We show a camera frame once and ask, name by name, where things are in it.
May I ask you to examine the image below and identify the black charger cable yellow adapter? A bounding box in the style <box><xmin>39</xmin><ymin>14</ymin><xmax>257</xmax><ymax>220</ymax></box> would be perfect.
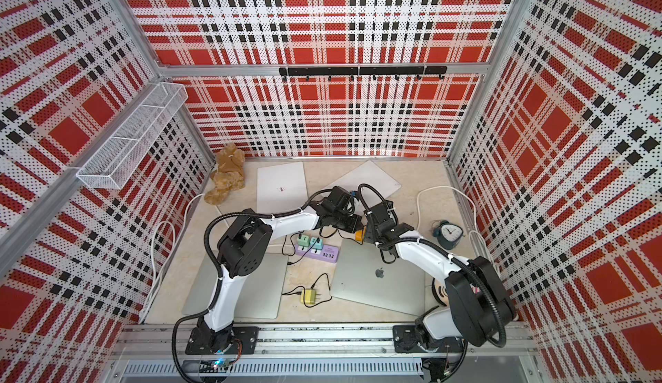
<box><xmin>281</xmin><ymin>273</ymin><xmax>333</xmax><ymax>309</ymax></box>

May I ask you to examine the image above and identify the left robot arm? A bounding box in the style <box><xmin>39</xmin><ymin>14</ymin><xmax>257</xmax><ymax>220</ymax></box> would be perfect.
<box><xmin>197</xmin><ymin>186</ymin><xmax>363</xmax><ymax>337</ymax></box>

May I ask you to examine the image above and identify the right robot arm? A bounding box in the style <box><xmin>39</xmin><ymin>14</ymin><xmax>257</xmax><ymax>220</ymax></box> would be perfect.
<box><xmin>364</xmin><ymin>200</ymin><xmax>516</xmax><ymax>351</ymax></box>

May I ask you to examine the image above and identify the green charger adapter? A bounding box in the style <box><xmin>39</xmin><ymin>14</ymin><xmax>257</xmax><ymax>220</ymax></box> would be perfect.
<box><xmin>310</xmin><ymin>237</ymin><xmax>323</xmax><ymax>251</ymax></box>
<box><xmin>297</xmin><ymin>234</ymin><xmax>310</xmax><ymax>251</ymax></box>

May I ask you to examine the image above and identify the white laptop right back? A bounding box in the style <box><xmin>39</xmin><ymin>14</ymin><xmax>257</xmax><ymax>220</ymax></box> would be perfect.
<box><xmin>328</xmin><ymin>160</ymin><xmax>402</xmax><ymax>198</ymax></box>

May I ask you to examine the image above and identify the white laptop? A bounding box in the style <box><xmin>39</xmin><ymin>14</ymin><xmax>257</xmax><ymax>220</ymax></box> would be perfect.
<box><xmin>257</xmin><ymin>162</ymin><xmax>309</xmax><ymax>214</ymax></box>
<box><xmin>328</xmin><ymin>160</ymin><xmax>402</xmax><ymax>198</ymax></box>

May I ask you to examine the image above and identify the silver laptop front right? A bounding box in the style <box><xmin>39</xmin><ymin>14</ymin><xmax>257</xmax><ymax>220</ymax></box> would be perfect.
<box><xmin>330</xmin><ymin>240</ymin><xmax>425</xmax><ymax>315</ymax></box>

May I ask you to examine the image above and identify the silver laptop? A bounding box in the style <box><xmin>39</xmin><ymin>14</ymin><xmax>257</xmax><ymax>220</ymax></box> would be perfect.
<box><xmin>182</xmin><ymin>254</ymin><xmax>288</xmax><ymax>321</ymax></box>
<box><xmin>330</xmin><ymin>240</ymin><xmax>425</xmax><ymax>315</ymax></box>

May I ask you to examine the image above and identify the white laptop left back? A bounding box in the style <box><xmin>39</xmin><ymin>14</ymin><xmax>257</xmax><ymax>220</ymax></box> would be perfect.
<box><xmin>257</xmin><ymin>162</ymin><xmax>309</xmax><ymax>214</ymax></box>

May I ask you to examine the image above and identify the silver laptop front left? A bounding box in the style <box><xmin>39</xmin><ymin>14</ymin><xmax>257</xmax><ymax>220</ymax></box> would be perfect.
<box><xmin>182</xmin><ymin>254</ymin><xmax>288</xmax><ymax>321</ymax></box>

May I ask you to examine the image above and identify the purple power strip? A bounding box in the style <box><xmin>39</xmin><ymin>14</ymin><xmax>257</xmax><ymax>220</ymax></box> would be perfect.
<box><xmin>295</xmin><ymin>244</ymin><xmax>340</xmax><ymax>263</ymax></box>

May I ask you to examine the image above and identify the teal alarm clock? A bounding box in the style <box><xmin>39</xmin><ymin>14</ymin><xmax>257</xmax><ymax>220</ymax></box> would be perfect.
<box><xmin>433</xmin><ymin>220</ymin><xmax>465</xmax><ymax>250</ymax></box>

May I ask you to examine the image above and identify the pink pig plush toy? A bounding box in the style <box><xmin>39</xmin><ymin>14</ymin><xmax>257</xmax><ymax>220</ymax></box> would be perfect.
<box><xmin>431</xmin><ymin>278</ymin><xmax>449</xmax><ymax>307</ymax></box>

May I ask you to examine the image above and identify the brown teddy bear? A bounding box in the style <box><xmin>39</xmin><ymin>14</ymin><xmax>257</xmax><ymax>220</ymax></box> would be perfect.
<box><xmin>203</xmin><ymin>143</ymin><xmax>246</xmax><ymax>205</ymax></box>

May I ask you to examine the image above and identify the white power cable right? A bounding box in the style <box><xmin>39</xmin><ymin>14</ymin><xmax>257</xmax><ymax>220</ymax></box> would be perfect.
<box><xmin>415</xmin><ymin>185</ymin><xmax>500</xmax><ymax>275</ymax></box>

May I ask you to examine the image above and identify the black hook rail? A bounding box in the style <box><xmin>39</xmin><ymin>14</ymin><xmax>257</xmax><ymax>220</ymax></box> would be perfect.
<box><xmin>279</xmin><ymin>66</ymin><xmax>448</xmax><ymax>79</ymax></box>

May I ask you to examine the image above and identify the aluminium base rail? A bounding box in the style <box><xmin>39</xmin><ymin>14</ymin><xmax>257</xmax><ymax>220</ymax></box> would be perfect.
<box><xmin>102</xmin><ymin>323</ymin><xmax>548</xmax><ymax>382</ymax></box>

